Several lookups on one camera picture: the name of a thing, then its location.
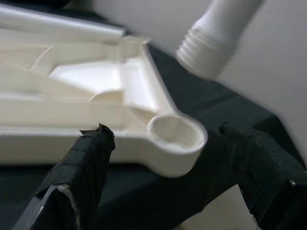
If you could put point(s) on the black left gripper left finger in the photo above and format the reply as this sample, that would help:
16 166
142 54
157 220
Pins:
79 172

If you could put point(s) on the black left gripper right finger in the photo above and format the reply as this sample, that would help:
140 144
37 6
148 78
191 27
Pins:
268 182

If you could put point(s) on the white plastic table leg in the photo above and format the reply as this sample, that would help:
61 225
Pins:
60 26
216 36

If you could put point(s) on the black tablecloth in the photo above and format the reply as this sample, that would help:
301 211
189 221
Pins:
156 196

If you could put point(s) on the white plastic table top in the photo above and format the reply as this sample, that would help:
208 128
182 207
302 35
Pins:
177 158

